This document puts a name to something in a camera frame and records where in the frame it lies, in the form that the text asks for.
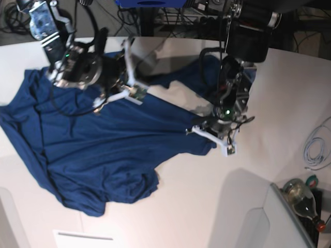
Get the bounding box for blue box with slot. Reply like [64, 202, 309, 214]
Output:
[115, 0, 186, 8]

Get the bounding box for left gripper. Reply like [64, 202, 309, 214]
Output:
[206, 116, 237, 137]

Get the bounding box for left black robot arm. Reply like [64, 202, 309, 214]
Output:
[198, 1, 282, 140]

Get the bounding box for dark blue t-shirt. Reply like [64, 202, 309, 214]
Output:
[1, 68, 216, 217]

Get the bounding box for clear plastic bottle red cap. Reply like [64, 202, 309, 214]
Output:
[282, 178, 326, 232]

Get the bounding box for black coiled cables on floor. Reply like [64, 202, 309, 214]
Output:
[0, 2, 33, 34]

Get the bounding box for coiled light grey cable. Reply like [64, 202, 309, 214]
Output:
[303, 119, 331, 171]

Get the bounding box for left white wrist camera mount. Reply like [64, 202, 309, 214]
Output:
[186, 115, 255, 157]

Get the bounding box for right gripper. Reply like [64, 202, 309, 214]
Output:
[98, 55, 126, 89]

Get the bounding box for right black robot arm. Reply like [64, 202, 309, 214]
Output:
[17, 1, 126, 90]

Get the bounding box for green tape roll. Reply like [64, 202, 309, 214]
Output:
[306, 175, 319, 189]

